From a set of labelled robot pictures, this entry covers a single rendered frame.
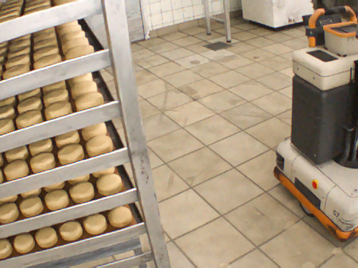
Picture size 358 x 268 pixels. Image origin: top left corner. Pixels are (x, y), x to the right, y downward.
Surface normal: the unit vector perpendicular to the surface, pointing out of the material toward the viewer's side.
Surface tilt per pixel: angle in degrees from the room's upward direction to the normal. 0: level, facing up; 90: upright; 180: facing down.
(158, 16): 90
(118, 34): 90
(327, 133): 90
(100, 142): 0
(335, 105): 90
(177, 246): 0
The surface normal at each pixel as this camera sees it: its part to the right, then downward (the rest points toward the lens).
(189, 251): -0.11, -0.85
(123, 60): 0.35, 0.45
